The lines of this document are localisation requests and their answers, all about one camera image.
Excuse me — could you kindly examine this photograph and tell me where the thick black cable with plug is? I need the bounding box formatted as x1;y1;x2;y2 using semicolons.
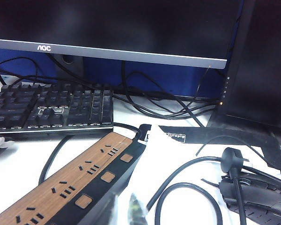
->
146;147;251;225

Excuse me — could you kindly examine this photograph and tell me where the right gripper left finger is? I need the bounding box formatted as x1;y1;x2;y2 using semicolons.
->
93;194;119;225

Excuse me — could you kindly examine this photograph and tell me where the white power strip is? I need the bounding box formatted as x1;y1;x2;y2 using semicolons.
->
0;72;23;92

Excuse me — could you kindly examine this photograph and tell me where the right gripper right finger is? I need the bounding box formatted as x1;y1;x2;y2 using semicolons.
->
128;193;148;225

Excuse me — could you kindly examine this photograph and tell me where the black monitor cable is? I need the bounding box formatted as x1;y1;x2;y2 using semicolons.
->
118;60;222;128

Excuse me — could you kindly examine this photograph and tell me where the thin black mouse cable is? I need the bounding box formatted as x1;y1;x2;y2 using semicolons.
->
195;135;272;162

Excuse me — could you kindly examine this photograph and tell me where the black gaming mouse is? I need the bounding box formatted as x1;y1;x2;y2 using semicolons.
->
218;172;281;222

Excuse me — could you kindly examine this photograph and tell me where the black mechanical keyboard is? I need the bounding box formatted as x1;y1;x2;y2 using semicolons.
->
0;82;115;136

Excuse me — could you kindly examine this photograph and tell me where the all black computer monitor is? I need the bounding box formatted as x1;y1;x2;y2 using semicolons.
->
159;0;281;181

